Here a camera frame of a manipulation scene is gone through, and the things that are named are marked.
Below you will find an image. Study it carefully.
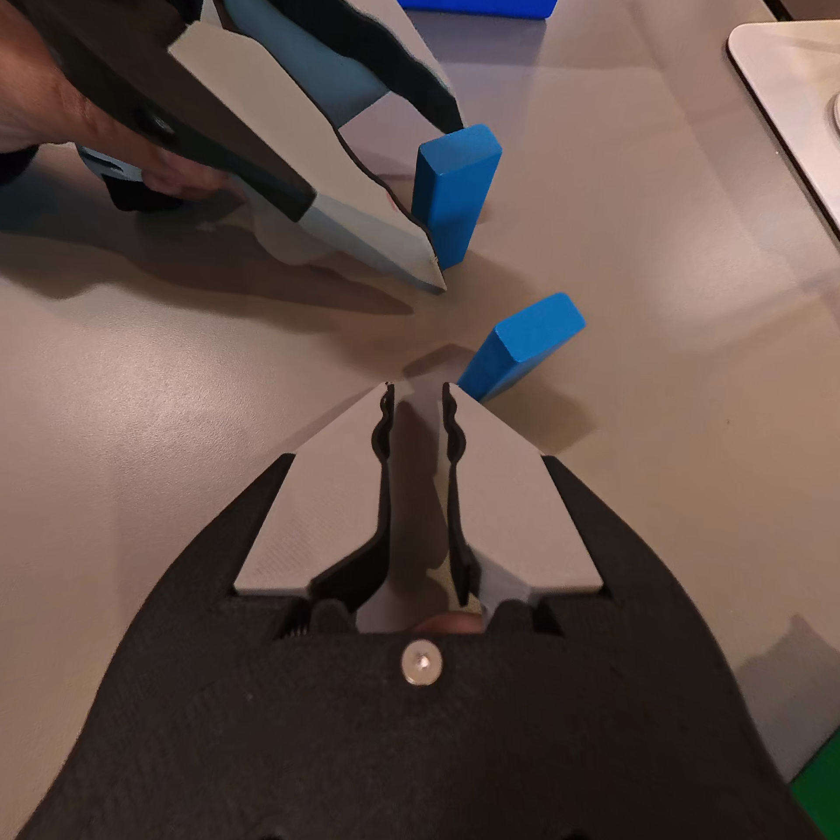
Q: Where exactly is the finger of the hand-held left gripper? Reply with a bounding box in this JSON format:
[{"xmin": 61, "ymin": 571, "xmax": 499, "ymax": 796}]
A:
[
  {"xmin": 226, "ymin": 0, "xmax": 466, "ymax": 132},
  {"xmin": 167, "ymin": 20, "xmax": 448, "ymax": 294}
]

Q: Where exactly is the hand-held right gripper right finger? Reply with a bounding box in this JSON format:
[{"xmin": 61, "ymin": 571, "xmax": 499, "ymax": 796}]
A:
[{"xmin": 443, "ymin": 382, "xmax": 605, "ymax": 619}]

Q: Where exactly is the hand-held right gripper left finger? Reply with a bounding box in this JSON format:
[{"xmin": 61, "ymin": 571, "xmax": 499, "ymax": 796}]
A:
[{"xmin": 233, "ymin": 382, "xmax": 396, "ymax": 613}]

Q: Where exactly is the blue rectangular block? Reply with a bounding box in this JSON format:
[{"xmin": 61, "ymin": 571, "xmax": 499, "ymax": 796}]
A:
[
  {"xmin": 457, "ymin": 293, "xmax": 587, "ymax": 403},
  {"xmin": 411, "ymin": 125, "xmax": 504, "ymax": 271}
]

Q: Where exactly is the blue plastic bin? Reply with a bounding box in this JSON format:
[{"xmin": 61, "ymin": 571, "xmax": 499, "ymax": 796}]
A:
[{"xmin": 397, "ymin": 0, "xmax": 559, "ymax": 21}]

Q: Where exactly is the green plastic bin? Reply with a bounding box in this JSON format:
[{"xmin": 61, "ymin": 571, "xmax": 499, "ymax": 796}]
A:
[{"xmin": 791, "ymin": 727, "xmax": 840, "ymax": 840}]

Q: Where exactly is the person's left forearm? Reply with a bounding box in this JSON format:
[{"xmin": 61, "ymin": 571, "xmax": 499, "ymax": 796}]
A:
[{"xmin": 0, "ymin": 146, "xmax": 39, "ymax": 186}]

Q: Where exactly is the person's left hand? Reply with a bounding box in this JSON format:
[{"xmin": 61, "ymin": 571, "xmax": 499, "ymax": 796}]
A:
[{"xmin": 0, "ymin": 5, "xmax": 228, "ymax": 199}]

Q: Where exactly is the white document stand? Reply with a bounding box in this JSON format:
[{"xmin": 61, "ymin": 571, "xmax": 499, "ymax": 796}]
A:
[{"xmin": 727, "ymin": 20, "xmax": 840, "ymax": 238}]

